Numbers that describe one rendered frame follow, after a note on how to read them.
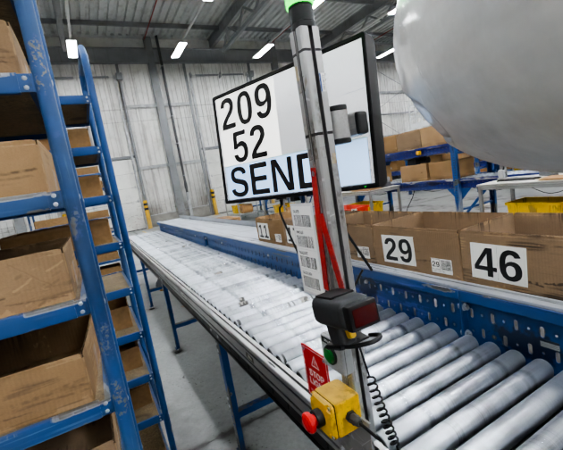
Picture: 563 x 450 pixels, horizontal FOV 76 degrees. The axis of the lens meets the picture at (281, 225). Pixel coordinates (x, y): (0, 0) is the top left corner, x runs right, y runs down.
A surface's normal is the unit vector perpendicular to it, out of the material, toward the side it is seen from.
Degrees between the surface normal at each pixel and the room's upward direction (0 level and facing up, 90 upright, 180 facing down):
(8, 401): 91
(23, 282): 91
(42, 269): 91
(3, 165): 90
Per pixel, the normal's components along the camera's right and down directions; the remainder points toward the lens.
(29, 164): 0.46, 0.04
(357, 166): -0.67, 0.14
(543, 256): -0.87, 0.22
